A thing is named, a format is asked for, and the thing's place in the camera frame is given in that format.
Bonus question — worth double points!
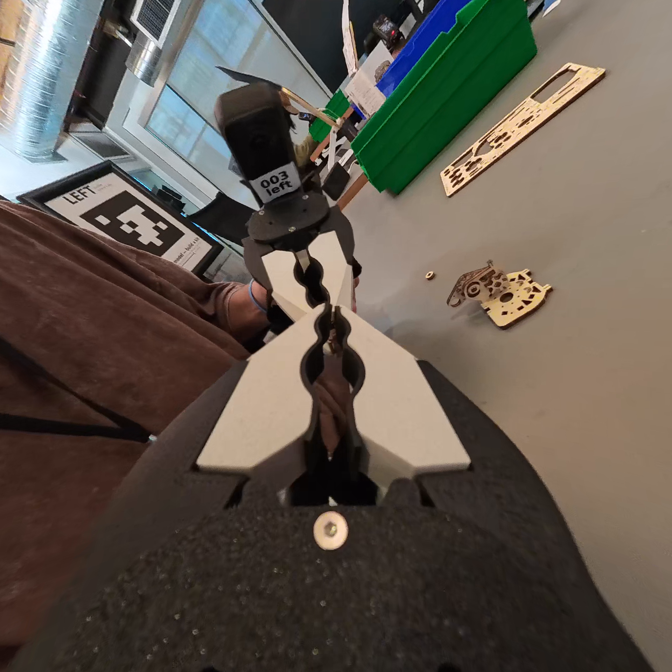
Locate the blue plastic bin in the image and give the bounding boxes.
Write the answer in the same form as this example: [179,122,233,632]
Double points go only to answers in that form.
[375,0,474,102]

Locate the wooden model assembly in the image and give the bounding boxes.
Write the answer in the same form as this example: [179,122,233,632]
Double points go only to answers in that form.
[445,258,553,331]

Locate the person's left hand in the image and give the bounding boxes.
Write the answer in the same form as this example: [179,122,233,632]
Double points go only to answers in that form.
[256,287,276,337]

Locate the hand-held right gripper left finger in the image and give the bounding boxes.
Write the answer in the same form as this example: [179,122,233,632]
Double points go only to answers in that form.
[196,305,335,478]

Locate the person's left forearm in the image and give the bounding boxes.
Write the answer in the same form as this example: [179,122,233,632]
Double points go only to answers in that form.
[202,280,254,345]

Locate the framed marker sign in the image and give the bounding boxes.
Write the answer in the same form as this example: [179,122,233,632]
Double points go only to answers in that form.
[16,160,225,278]

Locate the silver ventilation duct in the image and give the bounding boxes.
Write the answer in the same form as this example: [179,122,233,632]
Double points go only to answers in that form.
[0,0,109,161]

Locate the wooden parts sheet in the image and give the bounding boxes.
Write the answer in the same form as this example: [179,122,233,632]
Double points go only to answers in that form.
[439,63,606,199]

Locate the person's brown clothing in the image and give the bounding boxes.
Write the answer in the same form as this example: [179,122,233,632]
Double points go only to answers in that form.
[0,200,273,654]

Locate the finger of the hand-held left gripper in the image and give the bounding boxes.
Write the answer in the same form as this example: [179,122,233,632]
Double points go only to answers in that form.
[308,231,359,315]
[260,250,331,320]

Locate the small green plastic bin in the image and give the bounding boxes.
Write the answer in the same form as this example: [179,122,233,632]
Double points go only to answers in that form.
[308,89,353,142]

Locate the white paper sheets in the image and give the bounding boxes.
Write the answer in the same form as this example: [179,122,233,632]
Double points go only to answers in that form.
[341,0,388,116]

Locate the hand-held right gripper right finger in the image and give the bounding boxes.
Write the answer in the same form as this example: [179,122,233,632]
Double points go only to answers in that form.
[333,306,473,490]

